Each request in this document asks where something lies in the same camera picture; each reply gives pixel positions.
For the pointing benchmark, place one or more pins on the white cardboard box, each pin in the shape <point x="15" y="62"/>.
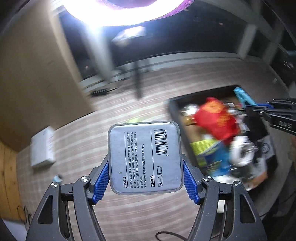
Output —
<point x="42" y="150"/>

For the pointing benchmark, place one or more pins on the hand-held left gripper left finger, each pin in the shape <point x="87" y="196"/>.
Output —
<point x="101" y="183"/>

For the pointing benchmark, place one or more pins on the small teal bottle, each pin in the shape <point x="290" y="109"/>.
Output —
<point x="57" y="178"/>

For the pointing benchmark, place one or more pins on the white post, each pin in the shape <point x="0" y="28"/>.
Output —
<point x="98" y="53"/>

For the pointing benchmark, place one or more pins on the black chair leg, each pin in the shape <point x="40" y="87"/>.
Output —
<point x="137" y="81"/>

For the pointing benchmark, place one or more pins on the black power strip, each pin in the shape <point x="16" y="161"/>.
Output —
<point x="99" y="92"/>

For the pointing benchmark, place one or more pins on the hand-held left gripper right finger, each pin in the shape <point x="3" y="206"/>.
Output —
<point x="190" y="183"/>

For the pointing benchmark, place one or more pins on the wooden panel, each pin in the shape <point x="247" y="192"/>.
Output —
<point x="9" y="180"/>

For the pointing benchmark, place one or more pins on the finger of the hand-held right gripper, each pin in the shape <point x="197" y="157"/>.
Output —
<point x="259" y="112"/>
<point x="277" y="103"/>

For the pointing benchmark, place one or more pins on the bright round lamp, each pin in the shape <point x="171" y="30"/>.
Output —
<point x="104" y="14"/>

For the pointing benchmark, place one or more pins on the light blue plastic clip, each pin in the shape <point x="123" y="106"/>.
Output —
<point x="242" y="96"/>

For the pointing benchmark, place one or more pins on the large brown cardboard box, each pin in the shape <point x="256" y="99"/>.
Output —
<point x="34" y="81"/>

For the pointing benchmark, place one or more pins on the red packet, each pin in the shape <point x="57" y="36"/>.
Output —
<point x="215" y="120"/>

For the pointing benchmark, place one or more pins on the black storage container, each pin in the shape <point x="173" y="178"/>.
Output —
<point x="175" y="109"/>

